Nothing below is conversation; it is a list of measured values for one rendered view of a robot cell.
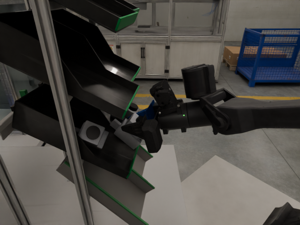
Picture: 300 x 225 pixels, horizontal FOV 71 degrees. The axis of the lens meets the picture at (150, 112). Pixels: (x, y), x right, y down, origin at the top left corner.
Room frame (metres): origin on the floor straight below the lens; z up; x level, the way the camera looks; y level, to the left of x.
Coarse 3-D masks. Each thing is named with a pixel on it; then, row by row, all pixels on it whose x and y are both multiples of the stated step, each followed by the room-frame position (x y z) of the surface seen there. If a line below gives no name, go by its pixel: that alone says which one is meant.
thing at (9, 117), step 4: (52, 4) 0.38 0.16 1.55; (56, 4) 0.39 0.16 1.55; (52, 8) 0.37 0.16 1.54; (56, 8) 0.39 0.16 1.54; (60, 8) 0.41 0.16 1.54; (68, 96) 0.37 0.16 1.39; (72, 96) 0.39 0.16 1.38; (12, 112) 0.44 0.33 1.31; (8, 116) 0.43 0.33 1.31; (12, 116) 0.43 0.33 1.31; (4, 120) 0.41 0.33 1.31; (8, 120) 0.42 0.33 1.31; (0, 124) 0.39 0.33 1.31; (4, 124) 0.40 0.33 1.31; (8, 124) 0.41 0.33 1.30; (0, 128) 0.38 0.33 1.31; (4, 128) 0.40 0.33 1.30
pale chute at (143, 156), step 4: (140, 148) 0.63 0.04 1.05; (144, 148) 0.63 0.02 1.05; (140, 152) 0.63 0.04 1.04; (144, 152) 0.63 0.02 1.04; (148, 152) 0.62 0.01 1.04; (136, 156) 0.62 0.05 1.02; (140, 156) 0.63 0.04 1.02; (144, 156) 0.63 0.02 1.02; (148, 156) 0.62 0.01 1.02; (152, 156) 0.62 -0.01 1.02; (136, 160) 0.60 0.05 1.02; (140, 160) 0.61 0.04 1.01; (144, 160) 0.63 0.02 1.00; (136, 164) 0.58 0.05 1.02; (140, 164) 0.59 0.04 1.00; (144, 164) 0.61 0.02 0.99; (136, 168) 0.56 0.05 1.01; (140, 168) 0.58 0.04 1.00; (140, 172) 0.56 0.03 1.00
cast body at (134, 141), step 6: (114, 120) 0.44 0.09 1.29; (126, 120) 0.45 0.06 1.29; (132, 120) 0.42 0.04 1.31; (138, 120) 0.42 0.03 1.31; (114, 126) 0.43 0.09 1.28; (120, 126) 0.42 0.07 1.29; (114, 132) 0.42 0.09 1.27; (120, 132) 0.41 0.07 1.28; (120, 138) 0.41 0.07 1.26; (126, 138) 0.41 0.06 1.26; (132, 138) 0.41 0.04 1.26; (138, 138) 0.41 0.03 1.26; (132, 144) 0.41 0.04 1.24; (138, 144) 0.40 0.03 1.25
